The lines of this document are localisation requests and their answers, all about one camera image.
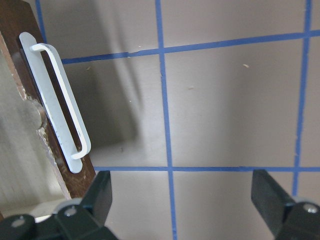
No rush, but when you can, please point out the dark brown wooden drawer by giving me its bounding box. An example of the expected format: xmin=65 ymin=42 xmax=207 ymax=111
xmin=0 ymin=0 xmax=96 ymax=199

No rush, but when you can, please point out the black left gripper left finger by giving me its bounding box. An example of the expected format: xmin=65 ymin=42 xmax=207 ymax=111
xmin=54 ymin=171 xmax=112 ymax=240

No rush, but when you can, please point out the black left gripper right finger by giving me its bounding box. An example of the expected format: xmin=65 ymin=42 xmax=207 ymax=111
xmin=251 ymin=169 xmax=320 ymax=240

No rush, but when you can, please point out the white drawer handle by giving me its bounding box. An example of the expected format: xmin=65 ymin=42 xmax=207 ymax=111
xmin=19 ymin=32 xmax=92 ymax=174

